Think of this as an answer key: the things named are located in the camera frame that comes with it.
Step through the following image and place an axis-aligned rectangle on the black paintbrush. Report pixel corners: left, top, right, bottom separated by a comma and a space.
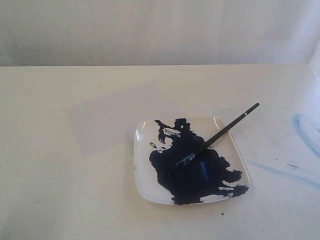
168, 102, 260, 176

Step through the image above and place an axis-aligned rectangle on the white square plate blue paint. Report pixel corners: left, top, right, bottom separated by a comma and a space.
134, 117, 250, 205

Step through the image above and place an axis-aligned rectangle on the white paper sheet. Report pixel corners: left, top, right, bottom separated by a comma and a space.
66, 82, 184, 158

